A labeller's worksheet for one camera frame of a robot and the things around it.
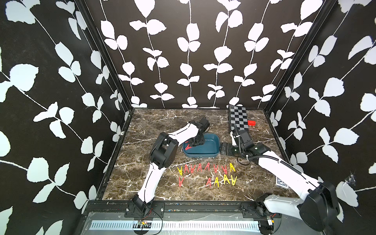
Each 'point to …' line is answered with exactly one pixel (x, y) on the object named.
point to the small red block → (251, 123)
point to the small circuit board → (142, 225)
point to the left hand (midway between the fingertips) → (199, 141)
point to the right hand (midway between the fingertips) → (224, 146)
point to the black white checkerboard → (238, 116)
